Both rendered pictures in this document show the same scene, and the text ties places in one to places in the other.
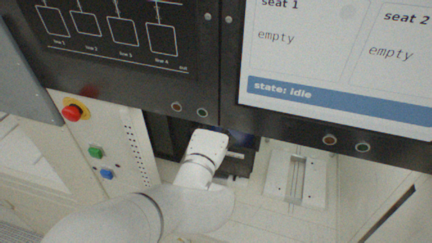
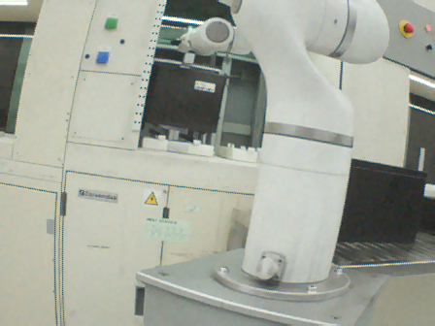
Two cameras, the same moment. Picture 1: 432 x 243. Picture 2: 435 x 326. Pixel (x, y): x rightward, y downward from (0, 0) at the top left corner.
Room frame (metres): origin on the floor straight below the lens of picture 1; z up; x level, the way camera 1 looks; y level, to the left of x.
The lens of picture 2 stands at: (-0.75, 0.69, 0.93)
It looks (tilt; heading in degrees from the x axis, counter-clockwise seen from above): 3 degrees down; 327
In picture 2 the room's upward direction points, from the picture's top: 8 degrees clockwise
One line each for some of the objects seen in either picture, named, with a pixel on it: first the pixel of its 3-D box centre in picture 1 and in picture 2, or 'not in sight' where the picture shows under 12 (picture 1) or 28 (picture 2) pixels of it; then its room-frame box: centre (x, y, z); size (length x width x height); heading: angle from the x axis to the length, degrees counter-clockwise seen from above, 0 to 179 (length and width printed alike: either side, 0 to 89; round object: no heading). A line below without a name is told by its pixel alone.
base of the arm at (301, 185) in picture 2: not in sight; (298, 213); (-0.29, 0.26, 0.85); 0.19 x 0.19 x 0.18
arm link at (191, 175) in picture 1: (188, 196); (213, 36); (0.32, 0.07, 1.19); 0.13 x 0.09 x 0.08; 163
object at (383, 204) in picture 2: not in sight; (357, 196); (-0.01, -0.19, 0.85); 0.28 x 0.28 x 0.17; 67
